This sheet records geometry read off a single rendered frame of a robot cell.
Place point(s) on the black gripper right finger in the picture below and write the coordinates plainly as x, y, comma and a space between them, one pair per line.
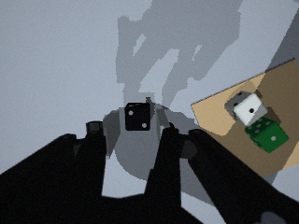
240, 195

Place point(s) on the black die with white pips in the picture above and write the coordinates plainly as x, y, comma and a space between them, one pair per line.
137, 117

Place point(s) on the tan flat mat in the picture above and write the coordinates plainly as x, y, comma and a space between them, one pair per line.
278, 89

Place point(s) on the green die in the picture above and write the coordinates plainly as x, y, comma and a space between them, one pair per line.
266, 134

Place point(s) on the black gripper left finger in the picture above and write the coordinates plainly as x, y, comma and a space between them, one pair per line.
31, 186

